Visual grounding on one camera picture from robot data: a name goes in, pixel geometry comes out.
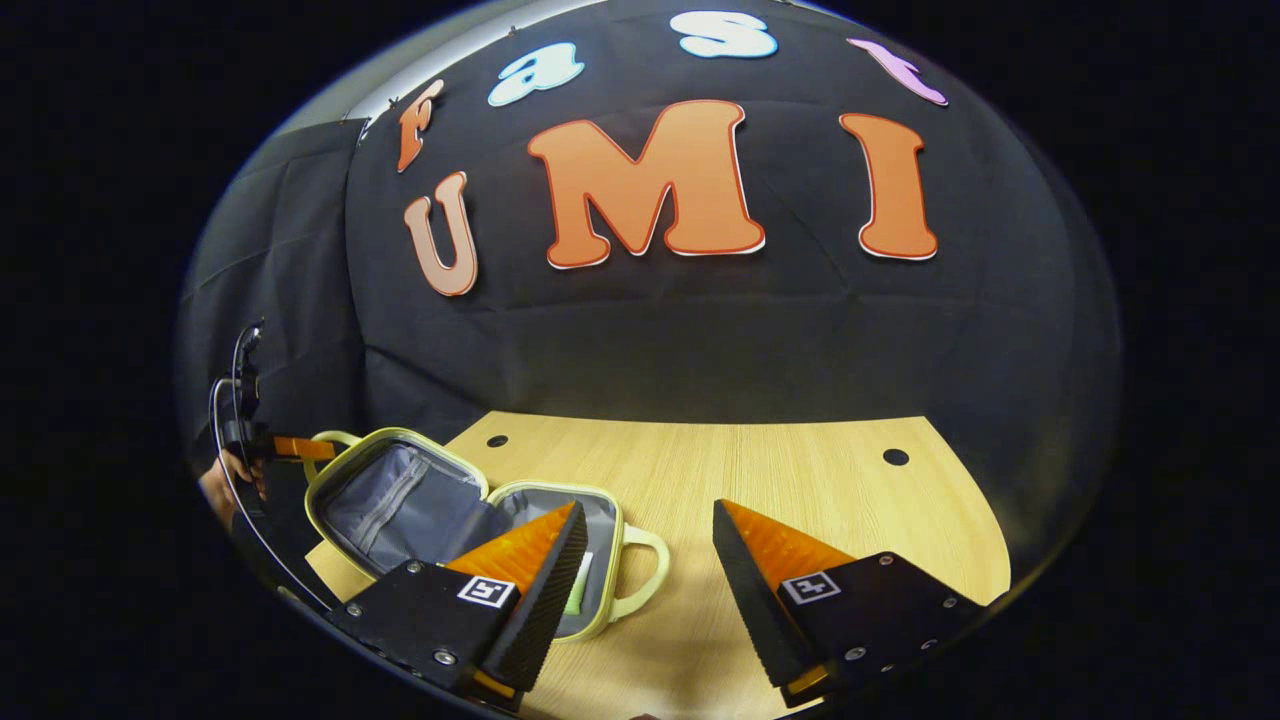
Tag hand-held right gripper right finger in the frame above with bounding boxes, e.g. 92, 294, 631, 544
712, 498, 986, 709

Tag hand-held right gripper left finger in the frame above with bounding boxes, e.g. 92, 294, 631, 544
325, 500, 591, 713

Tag small white green tube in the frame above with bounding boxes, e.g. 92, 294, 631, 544
565, 550, 594, 616

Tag pale yellow suitcase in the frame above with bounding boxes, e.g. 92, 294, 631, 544
303, 427, 671, 643

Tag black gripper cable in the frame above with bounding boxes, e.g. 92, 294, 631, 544
208, 320, 336, 613

